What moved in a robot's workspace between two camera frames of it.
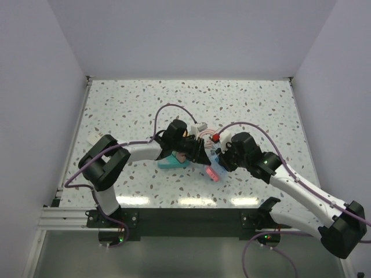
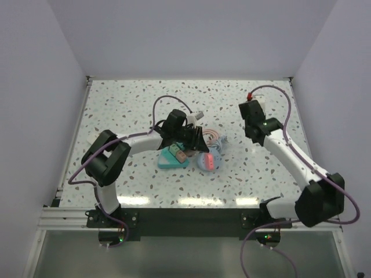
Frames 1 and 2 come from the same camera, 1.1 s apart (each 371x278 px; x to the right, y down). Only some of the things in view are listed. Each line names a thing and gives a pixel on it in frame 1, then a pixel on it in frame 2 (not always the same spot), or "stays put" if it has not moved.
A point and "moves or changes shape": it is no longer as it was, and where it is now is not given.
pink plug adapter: (211, 172) moves or changes shape
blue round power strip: (221, 171) moves or changes shape
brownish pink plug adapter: (181, 157) stays put
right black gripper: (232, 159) to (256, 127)
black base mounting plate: (186, 223) stays put
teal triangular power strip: (172, 161) stays put
